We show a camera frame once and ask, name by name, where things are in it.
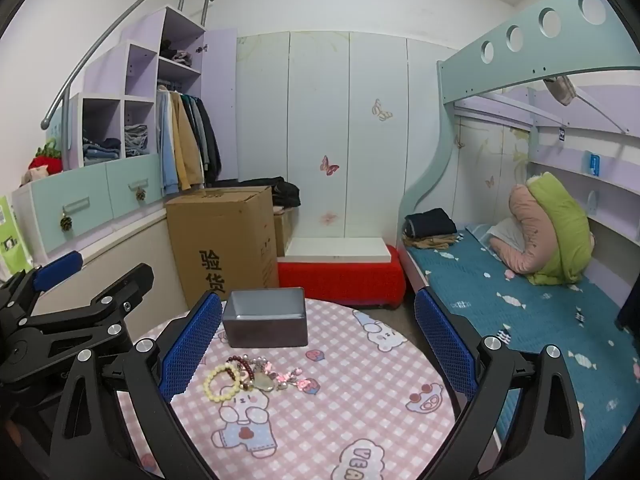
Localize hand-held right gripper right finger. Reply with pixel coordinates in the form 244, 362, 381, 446
414, 286, 586, 480

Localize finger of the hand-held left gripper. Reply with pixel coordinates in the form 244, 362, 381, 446
21, 262, 156, 353
0, 250, 85, 322

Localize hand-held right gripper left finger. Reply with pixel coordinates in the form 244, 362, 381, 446
50, 287, 223, 480

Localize cream bead bracelet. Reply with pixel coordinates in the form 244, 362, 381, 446
202, 362, 242, 402

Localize dark red bead bracelet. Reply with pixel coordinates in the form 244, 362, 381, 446
227, 355, 256, 391

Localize grey metal box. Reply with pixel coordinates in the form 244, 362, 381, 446
221, 287, 308, 348

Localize pale green pendant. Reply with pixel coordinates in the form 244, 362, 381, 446
248, 358, 281, 392

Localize pink charm bracelet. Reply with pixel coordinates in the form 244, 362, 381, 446
272, 367, 313, 393

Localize beige low cabinet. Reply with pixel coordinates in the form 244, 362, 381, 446
30, 210, 188, 331

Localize green bag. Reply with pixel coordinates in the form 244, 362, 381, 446
0, 195, 33, 276

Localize teal printed bed sheet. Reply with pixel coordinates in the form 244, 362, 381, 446
405, 225, 640, 480

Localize teal drawer cabinet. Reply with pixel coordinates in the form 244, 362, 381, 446
12, 152, 163, 256

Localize large cardboard box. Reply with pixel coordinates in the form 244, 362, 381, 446
165, 186, 280, 311

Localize strawberry plush toy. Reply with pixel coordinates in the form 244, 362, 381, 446
27, 140, 63, 177

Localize folded blue jeans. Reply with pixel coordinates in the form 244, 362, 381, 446
82, 136, 122, 165

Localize white pillow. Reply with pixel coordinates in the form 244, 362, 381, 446
485, 220, 526, 253

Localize red storage box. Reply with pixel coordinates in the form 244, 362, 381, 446
277, 249, 407, 308

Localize light blue hanging shirt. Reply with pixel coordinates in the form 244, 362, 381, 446
156, 91, 182, 196

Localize pink checked tablecloth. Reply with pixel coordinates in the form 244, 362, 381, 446
117, 297, 463, 480

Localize white board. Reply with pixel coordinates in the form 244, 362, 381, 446
284, 237, 392, 263

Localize folded grey clothes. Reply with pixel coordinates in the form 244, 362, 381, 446
124, 124, 150, 157

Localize pink quilt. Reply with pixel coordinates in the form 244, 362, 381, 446
490, 184, 553, 275

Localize tan hanging coat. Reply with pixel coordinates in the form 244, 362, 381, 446
170, 92, 206, 191

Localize green quilt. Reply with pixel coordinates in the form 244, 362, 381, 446
525, 172, 596, 286

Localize dark hanging jacket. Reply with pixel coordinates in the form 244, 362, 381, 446
192, 95, 222, 183

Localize black bag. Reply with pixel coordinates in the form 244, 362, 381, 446
270, 177, 302, 209

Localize dark cloth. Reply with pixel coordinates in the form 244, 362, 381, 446
616, 280, 640, 331

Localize purple stair shelf unit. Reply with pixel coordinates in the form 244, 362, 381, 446
67, 6, 238, 171

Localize grey metal handrail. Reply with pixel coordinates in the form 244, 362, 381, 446
41, 0, 215, 131

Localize dark clothes on shelf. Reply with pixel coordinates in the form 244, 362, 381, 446
161, 40, 196, 67

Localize white wardrobe doors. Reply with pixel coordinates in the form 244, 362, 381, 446
235, 31, 453, 253

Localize grey hanging bag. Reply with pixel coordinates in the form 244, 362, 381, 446
544, 75, 576, 106

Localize teal bunk bed frame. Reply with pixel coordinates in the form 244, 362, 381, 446
400, 0, 640, 281

